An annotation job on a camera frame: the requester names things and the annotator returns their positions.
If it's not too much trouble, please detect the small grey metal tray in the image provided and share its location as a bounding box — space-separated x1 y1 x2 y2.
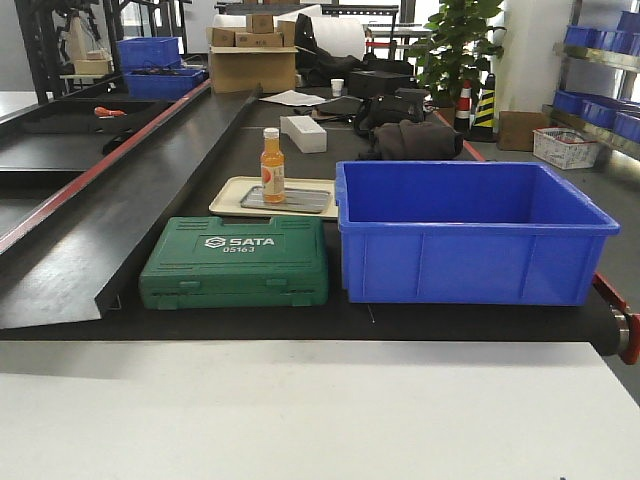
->
240 186 331 214

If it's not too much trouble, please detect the beige plastic tray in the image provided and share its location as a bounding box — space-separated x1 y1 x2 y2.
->
209 176 338 220

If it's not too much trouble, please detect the large blue plastic bin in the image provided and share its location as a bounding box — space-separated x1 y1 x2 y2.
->
335 161 620 306

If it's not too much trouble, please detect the orange juice bottle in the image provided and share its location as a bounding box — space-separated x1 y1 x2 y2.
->
260 127 286 203

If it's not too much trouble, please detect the white rectangular box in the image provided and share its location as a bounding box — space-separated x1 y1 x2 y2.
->
280 116 327 154

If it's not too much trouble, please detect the green SATA tool case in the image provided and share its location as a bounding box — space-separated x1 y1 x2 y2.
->
139 216 329 310

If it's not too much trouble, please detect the dark cloth bundle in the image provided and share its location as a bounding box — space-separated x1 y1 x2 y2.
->
358 120 464 161

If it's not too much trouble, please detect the white paper sheet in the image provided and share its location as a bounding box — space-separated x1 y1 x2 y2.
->
261 90 326 106

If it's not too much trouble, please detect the white paper cup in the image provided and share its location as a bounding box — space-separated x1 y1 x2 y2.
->
330 78 344 97

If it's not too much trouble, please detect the black bag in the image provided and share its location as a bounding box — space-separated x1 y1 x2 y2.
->
353 95 424 137

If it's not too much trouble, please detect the black equipment case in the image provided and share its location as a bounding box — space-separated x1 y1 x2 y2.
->
347 70 416 99

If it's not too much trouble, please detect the red white traffic cone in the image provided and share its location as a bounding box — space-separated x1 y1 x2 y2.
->
453 79 472 133

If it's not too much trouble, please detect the large open cardboard box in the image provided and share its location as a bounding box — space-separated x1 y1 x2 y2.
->
209 46 297 93

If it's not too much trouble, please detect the black yellow traffic cone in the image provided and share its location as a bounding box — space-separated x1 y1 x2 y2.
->
469 73 496 142

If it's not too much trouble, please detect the white foam roll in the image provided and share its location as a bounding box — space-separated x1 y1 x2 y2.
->
211 12 367 58

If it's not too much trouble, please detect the blue crate lower stacked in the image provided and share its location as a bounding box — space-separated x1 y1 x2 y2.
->
124 69 205 100

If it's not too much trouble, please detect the blue crate stacked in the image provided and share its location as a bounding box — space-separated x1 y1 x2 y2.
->
124 69 205 100
117 37 182 73

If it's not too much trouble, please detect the brown cardboard box on floor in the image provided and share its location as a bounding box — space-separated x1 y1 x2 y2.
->
497 110 550 152

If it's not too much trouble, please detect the green potted plant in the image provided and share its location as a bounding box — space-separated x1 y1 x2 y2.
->
407 0 504 107

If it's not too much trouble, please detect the blue crate upper stacked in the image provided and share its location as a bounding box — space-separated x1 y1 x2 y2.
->
117 37 182 73

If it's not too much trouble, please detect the orange handled tool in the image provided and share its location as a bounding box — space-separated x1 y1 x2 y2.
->
94 106 127 118

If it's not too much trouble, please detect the white wire basket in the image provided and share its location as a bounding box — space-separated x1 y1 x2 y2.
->
533 127 601 170

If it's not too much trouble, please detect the black angled guide rail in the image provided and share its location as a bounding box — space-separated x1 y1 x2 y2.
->
1 82 262 329

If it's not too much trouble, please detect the red conveyor end bracket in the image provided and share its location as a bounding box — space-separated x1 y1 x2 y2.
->
592 273 639 365

